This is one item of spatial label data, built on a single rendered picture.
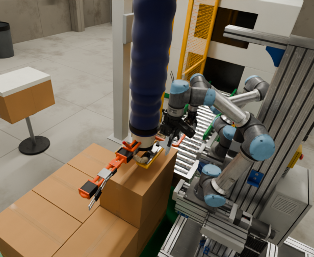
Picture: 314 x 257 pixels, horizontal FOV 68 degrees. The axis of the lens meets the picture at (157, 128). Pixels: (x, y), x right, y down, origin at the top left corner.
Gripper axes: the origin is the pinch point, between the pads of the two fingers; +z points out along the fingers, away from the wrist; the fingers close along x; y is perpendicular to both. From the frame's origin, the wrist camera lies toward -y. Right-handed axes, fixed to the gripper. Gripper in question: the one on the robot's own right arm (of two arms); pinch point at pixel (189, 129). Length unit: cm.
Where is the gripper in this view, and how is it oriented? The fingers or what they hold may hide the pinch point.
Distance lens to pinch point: 192.4
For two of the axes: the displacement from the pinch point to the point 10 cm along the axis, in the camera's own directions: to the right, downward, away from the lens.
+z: -1.0, 8.1, 5.8
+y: -4.7, 4.8, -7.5
